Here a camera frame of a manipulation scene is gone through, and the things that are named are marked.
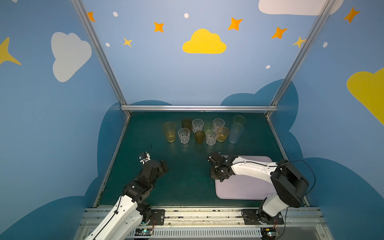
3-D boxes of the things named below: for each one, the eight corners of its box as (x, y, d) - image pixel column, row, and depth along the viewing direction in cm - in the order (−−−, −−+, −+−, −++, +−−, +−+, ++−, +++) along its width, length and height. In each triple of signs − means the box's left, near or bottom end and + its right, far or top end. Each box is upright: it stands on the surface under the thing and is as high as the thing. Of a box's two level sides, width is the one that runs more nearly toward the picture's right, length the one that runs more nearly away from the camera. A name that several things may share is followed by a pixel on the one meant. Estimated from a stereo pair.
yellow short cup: (216, 143, 106) (218, 136, 100) (215, 131, 113) (216, 124, 106) (228, 143, 106) (230, 136, 100) (226, 131, 113) (228, 124, 107)
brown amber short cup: (193, 142, 107) (193, 136, 102) (196, 135, 111) (196, 130, 106) (202, 144, 106) (203, 139, 101) (204, 138, 110) (205, 132, 104)
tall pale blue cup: (229, 143, 104) (232, 134, 96) (227, 132, 111) (230, 122, 102) (241, 143, 104) (246, 134, 96) (238, 132, 111) (242, 122, 102)
